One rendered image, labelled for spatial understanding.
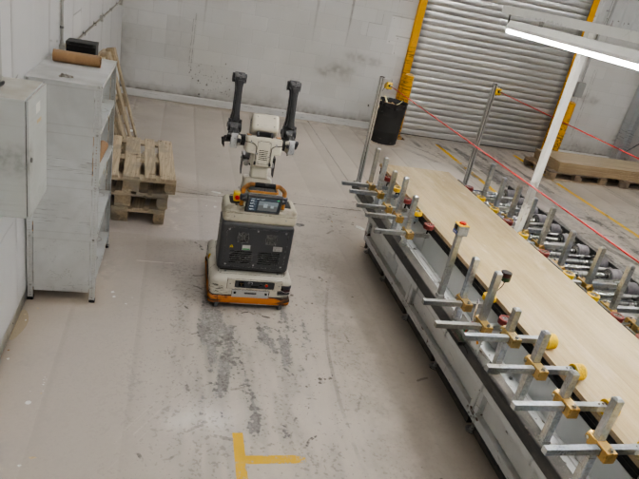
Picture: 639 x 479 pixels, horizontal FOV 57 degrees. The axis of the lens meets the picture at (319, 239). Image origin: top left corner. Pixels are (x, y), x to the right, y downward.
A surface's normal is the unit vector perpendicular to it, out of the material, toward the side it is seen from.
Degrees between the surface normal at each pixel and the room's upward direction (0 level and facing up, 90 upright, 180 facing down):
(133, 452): 0
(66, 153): 90
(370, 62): 90
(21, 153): 90
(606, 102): 90
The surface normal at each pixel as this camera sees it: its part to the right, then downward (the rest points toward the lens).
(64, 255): 0.20, 0.44
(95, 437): 0.19, -0.89
